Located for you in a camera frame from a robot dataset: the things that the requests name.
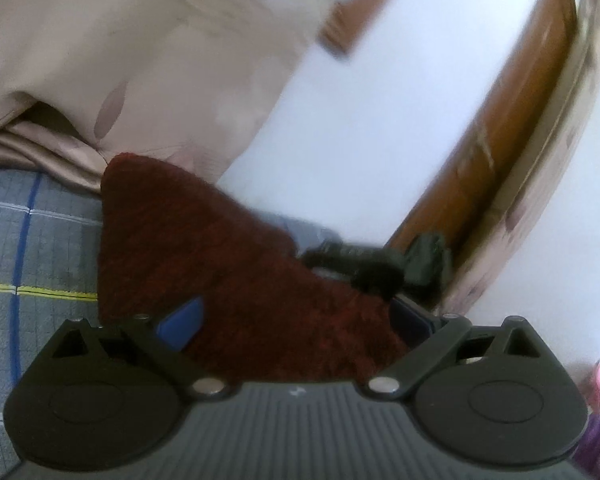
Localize dark red fuzzy garment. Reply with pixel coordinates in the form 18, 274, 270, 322
97, 154, 407, 384

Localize grey plaid bed sheet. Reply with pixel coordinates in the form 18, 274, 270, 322
0, 170, 358, 479

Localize brown wooden door frame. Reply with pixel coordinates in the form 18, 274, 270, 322
321, 0, 577, 250

